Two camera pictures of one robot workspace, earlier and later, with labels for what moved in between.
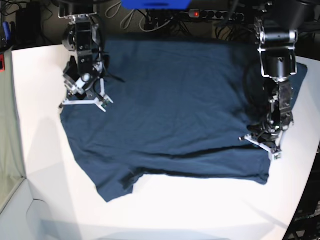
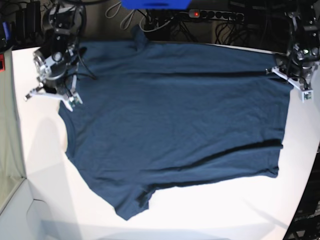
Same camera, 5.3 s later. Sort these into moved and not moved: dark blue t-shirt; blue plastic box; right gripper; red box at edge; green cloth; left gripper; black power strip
Moved: left gripper; dark blue t-shirt; right gripper
Not moved: green cloth; blue plastic box; black power strip; red box at edge
